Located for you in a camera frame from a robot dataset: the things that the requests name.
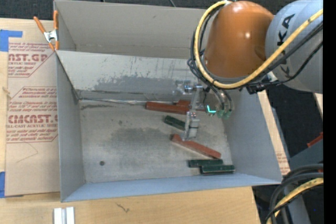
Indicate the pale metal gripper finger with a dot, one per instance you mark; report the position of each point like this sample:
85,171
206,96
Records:
187,128
194,129

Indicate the red-brown flat block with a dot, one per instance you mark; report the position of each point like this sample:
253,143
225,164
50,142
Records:
162,107
204,150
184,102

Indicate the dark green flat block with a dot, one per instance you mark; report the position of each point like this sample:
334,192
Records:
218,169
203,163
173,122

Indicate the grey metal bin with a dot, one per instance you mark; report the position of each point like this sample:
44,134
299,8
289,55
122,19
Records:
147,144

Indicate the brown cardboard board red print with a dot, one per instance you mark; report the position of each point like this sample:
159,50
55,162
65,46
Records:
31,154

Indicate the black cylinder on white bracket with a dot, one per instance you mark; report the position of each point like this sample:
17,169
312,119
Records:
256,88

